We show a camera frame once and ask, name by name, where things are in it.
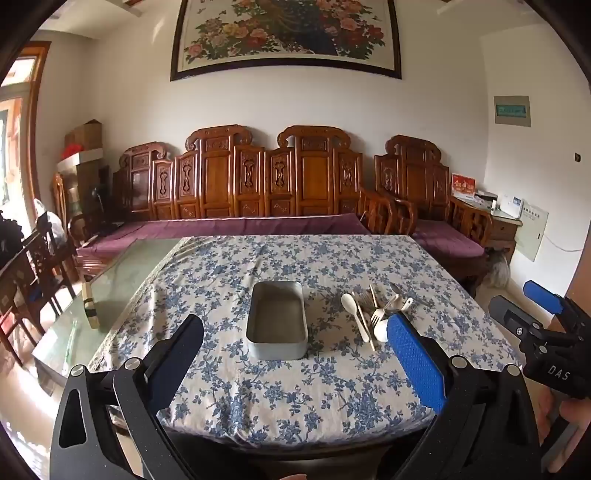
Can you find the long carved wooden sofa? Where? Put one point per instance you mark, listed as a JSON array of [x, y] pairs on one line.
[[217, 175]]

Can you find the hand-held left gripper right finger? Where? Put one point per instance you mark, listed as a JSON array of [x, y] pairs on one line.
[[413, 357]]

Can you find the wooden door frame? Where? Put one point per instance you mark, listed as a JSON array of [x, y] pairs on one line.
[[37, 115]]

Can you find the dark cabinet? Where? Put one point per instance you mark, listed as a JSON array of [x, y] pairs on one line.
[[92, 189]]

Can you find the person's right hand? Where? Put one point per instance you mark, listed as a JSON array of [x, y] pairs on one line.
[[581, 424]]

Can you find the pale electrical panel cover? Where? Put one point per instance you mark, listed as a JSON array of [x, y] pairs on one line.
[[531, 233]]

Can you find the white flat box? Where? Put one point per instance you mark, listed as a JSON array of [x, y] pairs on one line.
[[83, 159]]

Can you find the brown cardboard box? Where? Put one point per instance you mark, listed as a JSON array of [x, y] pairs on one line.
[[85, 134]]

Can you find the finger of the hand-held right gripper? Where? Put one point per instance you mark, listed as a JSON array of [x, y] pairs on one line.
[[542, 294], [510, 314]]

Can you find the dark cloth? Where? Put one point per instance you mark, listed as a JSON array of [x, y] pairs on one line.
[[10, 240]]

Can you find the wooden chopstick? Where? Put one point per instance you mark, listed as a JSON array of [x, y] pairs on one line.
[[373, 295], [367, 330]]

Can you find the framed floral painting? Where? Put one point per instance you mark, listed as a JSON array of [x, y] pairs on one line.
[[286, 32]]

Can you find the carved wooden chair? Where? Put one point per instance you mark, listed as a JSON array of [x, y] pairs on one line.
[[21, 309], [51, 263]]

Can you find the rectangular metal tin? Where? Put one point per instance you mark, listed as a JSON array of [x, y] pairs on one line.
[[277, 318]]

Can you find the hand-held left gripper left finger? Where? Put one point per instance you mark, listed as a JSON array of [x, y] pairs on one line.
[[180, 355]]

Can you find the carved wooden armchair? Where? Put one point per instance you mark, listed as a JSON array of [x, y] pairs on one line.
[[415, 180]]

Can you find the wooden side table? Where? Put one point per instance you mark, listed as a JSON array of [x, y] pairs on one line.
[[501, 230]]

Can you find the red card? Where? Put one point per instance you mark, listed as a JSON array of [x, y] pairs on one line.
[[463, 185]]

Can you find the grey wall box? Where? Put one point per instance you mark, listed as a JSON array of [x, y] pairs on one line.
[[511, 110]]

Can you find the grey plastic bag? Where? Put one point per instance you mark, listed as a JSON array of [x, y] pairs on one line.
[[497, 270]]

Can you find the blue floral tablecloth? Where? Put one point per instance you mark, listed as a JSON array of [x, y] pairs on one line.
[[277, 397]]

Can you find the white plastic bag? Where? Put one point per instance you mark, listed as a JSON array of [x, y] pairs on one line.
[[53, 221]]

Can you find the small white spoon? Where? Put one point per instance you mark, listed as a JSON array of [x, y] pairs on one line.
[[348, 302]]

